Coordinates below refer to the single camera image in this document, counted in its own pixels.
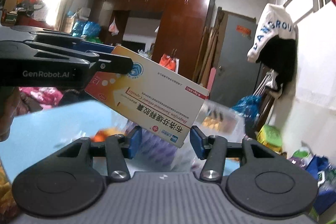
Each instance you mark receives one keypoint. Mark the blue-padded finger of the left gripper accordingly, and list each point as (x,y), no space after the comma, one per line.
(106,60)

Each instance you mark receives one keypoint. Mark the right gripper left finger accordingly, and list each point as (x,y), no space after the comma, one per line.
(118,148)

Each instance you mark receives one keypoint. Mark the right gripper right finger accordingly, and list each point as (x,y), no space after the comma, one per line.
(212,149)

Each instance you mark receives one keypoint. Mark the ibuprofen medicine box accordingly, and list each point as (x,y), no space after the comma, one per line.
(152,96)

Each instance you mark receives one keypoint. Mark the blue bags stack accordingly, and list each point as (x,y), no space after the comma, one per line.
(89,31)

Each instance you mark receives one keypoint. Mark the purple flat box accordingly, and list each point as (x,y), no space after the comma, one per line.
(155,152)

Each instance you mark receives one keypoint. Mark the clear plastic basket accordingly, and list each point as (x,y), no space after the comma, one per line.
(213,119)

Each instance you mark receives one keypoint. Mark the pink floral bedding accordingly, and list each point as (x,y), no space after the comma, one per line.
(46,97)

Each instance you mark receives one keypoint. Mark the blue plastic bag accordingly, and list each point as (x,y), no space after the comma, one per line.
(248,107)

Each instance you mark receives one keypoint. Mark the green yellow box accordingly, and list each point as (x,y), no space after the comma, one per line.
(270,137)

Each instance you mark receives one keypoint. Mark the red white hanging bag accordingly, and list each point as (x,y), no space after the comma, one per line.
(170,61)

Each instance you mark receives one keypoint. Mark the grey door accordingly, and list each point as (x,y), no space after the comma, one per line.
(235,77)

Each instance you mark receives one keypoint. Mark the dark red wooden wardrobe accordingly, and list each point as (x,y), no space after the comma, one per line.
(181,28)

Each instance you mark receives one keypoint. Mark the navy blue tote bag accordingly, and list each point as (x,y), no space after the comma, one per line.
(324,172)

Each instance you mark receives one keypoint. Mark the white black hanging jacket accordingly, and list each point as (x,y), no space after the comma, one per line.
(275,47)

